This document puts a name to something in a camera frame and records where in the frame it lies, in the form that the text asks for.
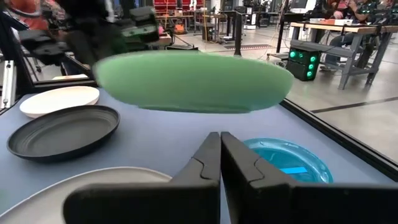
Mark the black frame post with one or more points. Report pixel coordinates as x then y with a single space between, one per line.
14 53

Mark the clear blue plastic plate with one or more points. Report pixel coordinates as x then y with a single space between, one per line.
280 155

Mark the red storage cabinet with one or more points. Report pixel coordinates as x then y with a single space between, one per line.
168 4

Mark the person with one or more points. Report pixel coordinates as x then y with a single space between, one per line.
337 9
363 9
28 14

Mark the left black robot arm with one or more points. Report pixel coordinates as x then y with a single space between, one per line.
81 9

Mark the orange flat box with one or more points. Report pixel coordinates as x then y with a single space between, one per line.
326 22

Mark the black computer with green lights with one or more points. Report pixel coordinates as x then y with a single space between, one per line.
303 63

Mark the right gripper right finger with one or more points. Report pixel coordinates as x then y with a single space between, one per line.
280 202

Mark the silver aluminium extrusion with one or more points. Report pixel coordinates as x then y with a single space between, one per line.
7 84

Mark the white flat box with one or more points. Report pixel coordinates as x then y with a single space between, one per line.
343 22

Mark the opaque green plastic plate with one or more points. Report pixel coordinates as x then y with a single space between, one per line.
192 81

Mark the large pale grey plate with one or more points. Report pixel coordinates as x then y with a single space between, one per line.
37 205

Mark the black table edge rail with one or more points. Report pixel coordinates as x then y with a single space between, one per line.
342 141

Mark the orange bag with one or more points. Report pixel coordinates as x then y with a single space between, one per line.
179 29

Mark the wooden workbench with grey legs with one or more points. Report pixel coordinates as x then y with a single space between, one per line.
351 29

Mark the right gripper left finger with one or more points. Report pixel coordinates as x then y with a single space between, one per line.
174 199

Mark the black plastic plate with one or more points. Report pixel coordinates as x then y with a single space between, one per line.
62 133

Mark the small white plastic plate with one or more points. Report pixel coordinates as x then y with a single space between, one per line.
59 99

